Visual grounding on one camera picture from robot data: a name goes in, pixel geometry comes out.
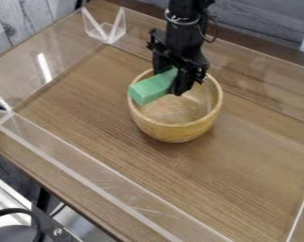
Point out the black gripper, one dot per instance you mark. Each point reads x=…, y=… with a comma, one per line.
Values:
x=175, y=48

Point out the green rectangular block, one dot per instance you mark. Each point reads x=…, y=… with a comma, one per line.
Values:
x=150, y=86

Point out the brown wooden bowl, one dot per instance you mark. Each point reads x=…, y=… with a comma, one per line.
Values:
x=177, y=119

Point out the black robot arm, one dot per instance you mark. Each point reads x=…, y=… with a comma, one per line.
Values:
x=186, y=9

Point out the black table leg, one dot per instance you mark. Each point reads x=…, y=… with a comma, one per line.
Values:
x=42, y=200

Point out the clear acrylic barrier wall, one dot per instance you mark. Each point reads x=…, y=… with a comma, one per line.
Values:
x=229, y=187

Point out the clear acrylic corner bracket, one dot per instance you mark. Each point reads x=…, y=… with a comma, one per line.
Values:
x=105, y=32

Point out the black metal base plate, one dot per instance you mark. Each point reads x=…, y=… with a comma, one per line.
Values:
x=53, y=232

